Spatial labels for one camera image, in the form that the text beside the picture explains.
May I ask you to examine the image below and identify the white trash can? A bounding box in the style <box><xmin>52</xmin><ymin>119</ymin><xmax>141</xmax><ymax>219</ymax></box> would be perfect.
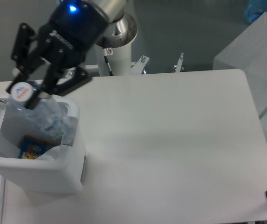
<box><xmin>0</xmin><ymin>95</ymin><xmax>86</xmax><ymax>194</ymax></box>

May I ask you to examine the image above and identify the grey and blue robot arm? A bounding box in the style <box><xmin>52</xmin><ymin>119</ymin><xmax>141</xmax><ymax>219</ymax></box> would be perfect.
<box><xmin>6</xmin><ymin>0</ymin><xmax>126</xmax><ymax>109</ymax></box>

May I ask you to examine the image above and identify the white mounting bracket frame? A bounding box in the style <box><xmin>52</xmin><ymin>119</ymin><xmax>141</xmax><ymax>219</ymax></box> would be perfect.
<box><xmin>64</xmin><ymin>52</ymin><xmax>185</xmax><ymax>79</ymax></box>

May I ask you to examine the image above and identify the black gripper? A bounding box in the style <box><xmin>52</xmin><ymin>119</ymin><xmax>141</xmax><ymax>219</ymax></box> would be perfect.
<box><xmin>6</xmin><ymin>0</ymin><xmax>109</xmax><ymax>110</ymax></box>

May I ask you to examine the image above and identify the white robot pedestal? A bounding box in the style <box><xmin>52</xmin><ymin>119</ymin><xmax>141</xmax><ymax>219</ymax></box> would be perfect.
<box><xmin>95</xmin><ymin>43</ymin><xmax>131</xmax><ymax>77</ymax></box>

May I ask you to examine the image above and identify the blue snack packet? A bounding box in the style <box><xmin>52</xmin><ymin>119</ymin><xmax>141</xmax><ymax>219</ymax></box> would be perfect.
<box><xmin>19</xmin><ymin>135</ymin><xmax>55</xmax><ymax>160</ymax></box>

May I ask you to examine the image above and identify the clear plastic water bottle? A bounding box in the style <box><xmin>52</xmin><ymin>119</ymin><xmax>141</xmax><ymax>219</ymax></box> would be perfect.
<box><xmin>9</xmin><ymin>82</ymin><xmax>76</xmax><ymax>145</ymax></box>

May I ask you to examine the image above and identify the translucent white storage box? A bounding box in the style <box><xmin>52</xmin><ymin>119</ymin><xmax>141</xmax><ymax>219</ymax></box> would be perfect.
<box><xmin>212</xmin><ymin>11</ymin><xmax>267</xmax><ymax>119</ymax></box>

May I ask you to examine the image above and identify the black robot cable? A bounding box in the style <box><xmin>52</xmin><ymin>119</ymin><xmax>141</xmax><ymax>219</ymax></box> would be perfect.
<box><xmin>101</xmin><ymin>36</ymin><xmax>114</xmax><ymax>77</ymax></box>

